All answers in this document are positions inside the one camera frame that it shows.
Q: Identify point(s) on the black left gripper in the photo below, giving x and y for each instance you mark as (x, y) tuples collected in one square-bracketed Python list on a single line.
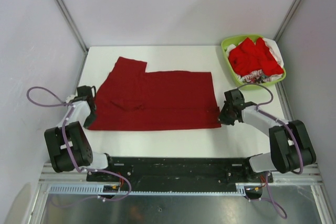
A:
[(87, 123)]

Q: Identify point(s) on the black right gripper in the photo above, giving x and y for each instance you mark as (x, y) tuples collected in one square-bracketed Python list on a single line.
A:
[(222, 118)]

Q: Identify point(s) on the dark red t-shirt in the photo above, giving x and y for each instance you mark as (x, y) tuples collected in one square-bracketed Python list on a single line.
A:
[(132, 99)]

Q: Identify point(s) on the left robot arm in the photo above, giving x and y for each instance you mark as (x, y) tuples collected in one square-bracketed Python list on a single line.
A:
[(67, 143)]

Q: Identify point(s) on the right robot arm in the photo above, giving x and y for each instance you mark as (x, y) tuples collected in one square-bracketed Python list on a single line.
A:
[(290, 145)]

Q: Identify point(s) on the white floral shirt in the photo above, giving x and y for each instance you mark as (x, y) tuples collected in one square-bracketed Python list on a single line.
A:
[(274, 48)]

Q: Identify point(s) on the bright red shirt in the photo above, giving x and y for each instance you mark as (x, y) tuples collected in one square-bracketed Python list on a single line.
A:
[(251, 56)]

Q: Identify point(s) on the green plastic basket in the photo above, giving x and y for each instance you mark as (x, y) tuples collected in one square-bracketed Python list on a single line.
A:
[(252, 82)]

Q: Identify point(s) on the grey slotted cable duct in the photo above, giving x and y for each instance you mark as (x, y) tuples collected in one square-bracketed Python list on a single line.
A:
[(105, 189)]

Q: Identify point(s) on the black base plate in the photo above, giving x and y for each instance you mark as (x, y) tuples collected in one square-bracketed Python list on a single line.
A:
[(177, 173)]

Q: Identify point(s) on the left corner aluminium post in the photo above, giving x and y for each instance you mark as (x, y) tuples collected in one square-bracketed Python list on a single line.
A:
[(71, 24)]

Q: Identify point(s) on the corner aluminium post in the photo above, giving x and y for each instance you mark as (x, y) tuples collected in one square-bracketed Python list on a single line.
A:
[(287, 19), (71, 24)]

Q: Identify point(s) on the right corner aluminium post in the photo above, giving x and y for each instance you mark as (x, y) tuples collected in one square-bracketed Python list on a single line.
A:
[(287, 19)]

